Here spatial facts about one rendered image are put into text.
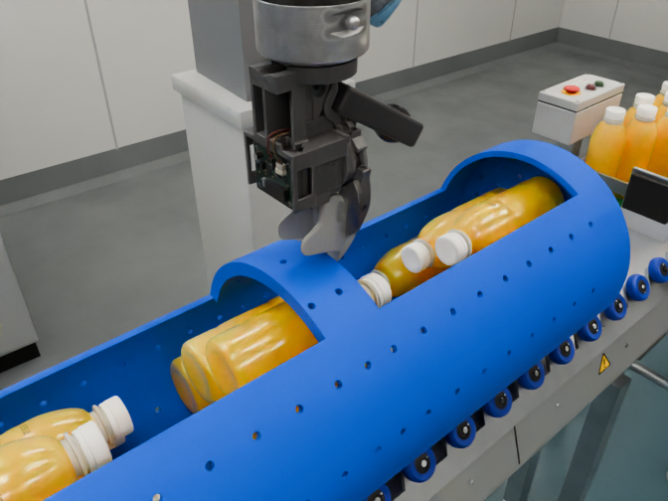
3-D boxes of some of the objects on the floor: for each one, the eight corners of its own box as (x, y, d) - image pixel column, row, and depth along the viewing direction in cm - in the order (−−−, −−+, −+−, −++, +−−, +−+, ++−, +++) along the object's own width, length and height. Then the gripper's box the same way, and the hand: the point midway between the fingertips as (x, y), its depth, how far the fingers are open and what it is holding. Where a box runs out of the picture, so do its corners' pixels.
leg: (540, 542, 165) (595, 376, 130) (552, 529, 168) (609, 363, 133) (559, 558, 162) (621, 392, 126) (571, 544, 165) (635, 378, 130)
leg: (497, 506, 174) (539, 341, 139) (510, 494, 177) (554, 330, 142) (515, 520, 170) (562, 355, 135) (527, 508, 174) (576, 343, 138)
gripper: (229, 54, 49) (250, 267, 61) (297, 83, 44) (305, 312, 56) (312, 35, 54) (317, 237, 66) (384, 59, 48) (375, 275, 60)
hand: (333, 250), depth 62 cm, fingers closed, pressing on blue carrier
